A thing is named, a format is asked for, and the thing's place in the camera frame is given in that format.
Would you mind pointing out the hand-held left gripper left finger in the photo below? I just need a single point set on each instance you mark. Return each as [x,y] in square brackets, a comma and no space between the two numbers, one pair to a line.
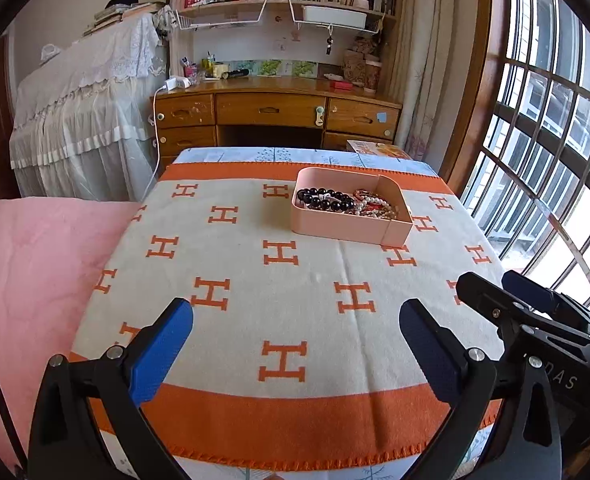
[162,350]

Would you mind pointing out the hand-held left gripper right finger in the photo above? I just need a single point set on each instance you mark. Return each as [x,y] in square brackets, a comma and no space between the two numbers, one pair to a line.
[432,350]

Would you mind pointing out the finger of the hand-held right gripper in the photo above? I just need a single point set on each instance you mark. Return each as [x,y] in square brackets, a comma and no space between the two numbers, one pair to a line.
[530,290]
[485,292]

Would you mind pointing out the pink jewelry tray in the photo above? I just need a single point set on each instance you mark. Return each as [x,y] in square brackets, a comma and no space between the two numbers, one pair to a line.
[335,227]

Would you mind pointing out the orange patterned cream blanket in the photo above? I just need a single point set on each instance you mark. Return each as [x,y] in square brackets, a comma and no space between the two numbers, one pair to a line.
[295,300]

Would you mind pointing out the pink blanket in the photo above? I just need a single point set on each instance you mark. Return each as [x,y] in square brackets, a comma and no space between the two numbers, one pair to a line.
[40,270]

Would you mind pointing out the black window grille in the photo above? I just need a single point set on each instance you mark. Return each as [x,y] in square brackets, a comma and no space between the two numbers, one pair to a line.
[550,135]

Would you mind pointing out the orange magazine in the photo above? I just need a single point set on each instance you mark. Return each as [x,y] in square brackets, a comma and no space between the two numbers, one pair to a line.
[375,149]

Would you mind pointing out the blue sticker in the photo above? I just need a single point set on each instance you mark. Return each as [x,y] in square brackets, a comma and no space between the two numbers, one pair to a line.
[382,117]

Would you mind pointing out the pale floral curtain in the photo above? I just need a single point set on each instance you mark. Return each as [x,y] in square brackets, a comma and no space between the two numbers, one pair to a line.
[425,60]

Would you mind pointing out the white drawer lock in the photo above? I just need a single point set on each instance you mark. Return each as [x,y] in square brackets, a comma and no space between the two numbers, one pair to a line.
[320,116]

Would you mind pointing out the brown paper cup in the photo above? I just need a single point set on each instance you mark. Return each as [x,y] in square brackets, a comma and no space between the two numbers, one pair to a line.
[372,77]

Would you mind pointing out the red box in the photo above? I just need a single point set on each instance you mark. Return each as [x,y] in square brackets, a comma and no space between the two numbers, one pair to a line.
[341,85]

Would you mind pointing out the lace-covered furniture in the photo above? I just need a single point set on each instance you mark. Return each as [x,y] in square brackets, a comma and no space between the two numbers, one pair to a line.
[85,110]

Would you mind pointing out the wooden desk with drawers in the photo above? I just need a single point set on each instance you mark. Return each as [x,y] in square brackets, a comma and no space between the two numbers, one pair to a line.
[270,110]

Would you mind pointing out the brown patterned paper bag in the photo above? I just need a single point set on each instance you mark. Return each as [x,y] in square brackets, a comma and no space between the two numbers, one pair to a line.
[356,62]

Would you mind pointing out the white charger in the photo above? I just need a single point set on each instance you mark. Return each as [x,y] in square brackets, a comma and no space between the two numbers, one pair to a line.
[177,83]

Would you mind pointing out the wooden bookshelf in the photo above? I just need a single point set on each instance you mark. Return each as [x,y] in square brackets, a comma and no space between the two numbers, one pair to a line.
[400,35]

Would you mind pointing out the pen holder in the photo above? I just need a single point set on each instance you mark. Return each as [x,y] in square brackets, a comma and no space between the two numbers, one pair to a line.
[191,70]

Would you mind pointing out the black flashlight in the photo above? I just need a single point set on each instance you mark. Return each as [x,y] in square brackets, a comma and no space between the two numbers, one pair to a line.
[237,74]

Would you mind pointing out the hanging keys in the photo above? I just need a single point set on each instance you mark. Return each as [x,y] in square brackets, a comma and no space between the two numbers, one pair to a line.
[329,42]

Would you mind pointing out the green picture cards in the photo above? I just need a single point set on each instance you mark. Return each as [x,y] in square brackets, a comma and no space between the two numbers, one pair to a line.
[275,68]

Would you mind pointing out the white plastic basket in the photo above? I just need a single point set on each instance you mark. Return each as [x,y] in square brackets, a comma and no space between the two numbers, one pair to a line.
[334,16]

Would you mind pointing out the wooden window frame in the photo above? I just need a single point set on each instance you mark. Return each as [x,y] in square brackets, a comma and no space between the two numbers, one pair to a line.
[475,85]

